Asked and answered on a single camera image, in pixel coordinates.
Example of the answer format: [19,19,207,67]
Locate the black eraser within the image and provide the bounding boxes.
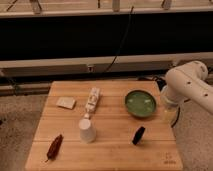
[132,127,145,145]

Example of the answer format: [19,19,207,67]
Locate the wooden board table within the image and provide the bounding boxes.
[25,81,183,171]

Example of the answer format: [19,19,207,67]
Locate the white tube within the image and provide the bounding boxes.
[84,87,100,119]

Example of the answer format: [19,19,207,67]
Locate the white paper cup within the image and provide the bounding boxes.
[79,118,96,143]

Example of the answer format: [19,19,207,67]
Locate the green bowl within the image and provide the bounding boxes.
[124,90,157,118]

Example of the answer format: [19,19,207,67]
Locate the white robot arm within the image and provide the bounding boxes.
[160,61,213,124]

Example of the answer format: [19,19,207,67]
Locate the black hanging cable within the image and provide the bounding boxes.
[103,5,135,73]

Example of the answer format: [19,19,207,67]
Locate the translucent gripper end piece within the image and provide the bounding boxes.
[160,86,180,124]

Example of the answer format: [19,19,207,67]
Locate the dark red chili pepper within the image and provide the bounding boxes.
[47,135,63,160]

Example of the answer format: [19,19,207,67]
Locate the beige sponge block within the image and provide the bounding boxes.
[56,97,76,109]

